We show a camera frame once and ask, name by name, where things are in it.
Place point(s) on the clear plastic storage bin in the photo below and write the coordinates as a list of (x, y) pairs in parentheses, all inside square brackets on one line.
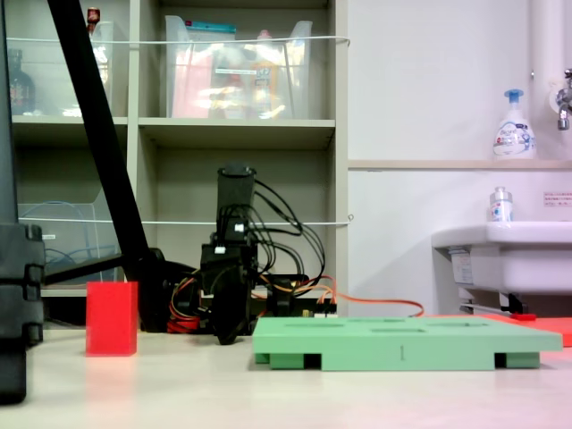
[(304, 67), (40, 67)]

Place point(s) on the bottle with orange label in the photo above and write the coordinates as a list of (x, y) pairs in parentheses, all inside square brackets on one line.
[(263, 80)]

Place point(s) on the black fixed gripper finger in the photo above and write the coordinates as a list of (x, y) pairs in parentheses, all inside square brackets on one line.
[(229, 317)]

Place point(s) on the red square block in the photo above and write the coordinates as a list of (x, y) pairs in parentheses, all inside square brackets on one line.
[(111, 319)]

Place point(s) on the orange foam block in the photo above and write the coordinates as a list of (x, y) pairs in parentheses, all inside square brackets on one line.
[(554, 333)]

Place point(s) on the green shape sorting board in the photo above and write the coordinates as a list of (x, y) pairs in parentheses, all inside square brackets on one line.
[(402, 344)]

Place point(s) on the beige shelf unit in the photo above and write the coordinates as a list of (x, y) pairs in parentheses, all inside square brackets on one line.
[(237, 129)]

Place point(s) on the white sign with red text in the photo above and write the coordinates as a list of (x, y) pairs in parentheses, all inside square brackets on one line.
[(558, 199)]

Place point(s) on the pink refill pouch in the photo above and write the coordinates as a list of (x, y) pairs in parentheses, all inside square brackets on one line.
[(192, 89)]

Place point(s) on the small clear sanitizer bottle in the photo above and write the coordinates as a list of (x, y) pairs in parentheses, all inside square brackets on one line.
[(500, 207)]

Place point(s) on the black camera tripod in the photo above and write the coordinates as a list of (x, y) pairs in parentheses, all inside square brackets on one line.
[(89, 111), (18, 290)]

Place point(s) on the motor controller circuit board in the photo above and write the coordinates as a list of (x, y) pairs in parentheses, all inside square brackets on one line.
[(326, 313)]

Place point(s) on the teal flat package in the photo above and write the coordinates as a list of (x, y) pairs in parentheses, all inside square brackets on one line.
[(210, 27)]

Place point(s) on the white sink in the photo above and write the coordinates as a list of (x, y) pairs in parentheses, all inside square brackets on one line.
[(527, 263)]

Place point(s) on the white foam soap bottle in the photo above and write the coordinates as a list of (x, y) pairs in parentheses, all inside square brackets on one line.
[(514, 138)]

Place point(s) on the red and black table clamp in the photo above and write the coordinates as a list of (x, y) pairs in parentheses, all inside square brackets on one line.
[(281, 299)]

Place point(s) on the clear plastic file box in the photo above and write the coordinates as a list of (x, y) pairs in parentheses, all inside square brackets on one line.
[(67, 237)]

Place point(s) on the orange foam mat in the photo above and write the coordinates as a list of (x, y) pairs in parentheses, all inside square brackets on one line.
[(469, 315)]

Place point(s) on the dark glass bottle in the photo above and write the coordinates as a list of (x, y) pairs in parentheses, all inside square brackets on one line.
[(20, 89)]

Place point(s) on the white wall pipe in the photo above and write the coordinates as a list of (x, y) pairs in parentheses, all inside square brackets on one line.
[(547, 44)]

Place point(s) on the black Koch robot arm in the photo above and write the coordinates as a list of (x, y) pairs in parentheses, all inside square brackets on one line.
[(234, 192)]

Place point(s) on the metal faucet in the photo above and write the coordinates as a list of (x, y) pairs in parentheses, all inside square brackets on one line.
[(564, 105)]

